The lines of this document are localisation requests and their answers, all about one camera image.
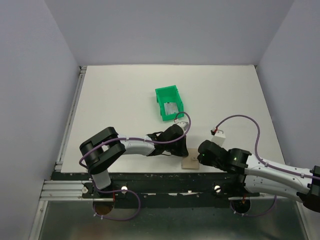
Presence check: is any green plastic bin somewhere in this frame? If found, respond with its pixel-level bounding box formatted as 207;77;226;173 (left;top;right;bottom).
155;85;184;122

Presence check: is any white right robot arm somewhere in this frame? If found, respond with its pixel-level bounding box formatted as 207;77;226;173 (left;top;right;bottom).
197;140;320;212

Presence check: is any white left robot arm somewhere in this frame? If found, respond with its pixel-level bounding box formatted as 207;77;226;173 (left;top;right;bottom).
79;121;190;198

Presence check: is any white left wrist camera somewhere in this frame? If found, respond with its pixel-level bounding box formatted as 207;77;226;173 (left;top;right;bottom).
174;120;190;132

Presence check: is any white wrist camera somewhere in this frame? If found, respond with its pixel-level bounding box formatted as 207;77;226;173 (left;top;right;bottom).
174;120;190;132
210;128;226;147

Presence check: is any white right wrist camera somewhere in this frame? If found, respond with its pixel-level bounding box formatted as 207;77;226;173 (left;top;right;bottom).
210;128;226;147

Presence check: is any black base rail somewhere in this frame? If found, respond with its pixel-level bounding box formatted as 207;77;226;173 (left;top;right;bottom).
51;172;251;209

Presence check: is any aluminium frame rail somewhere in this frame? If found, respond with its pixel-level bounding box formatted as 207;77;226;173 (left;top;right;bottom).
39;180;92;201

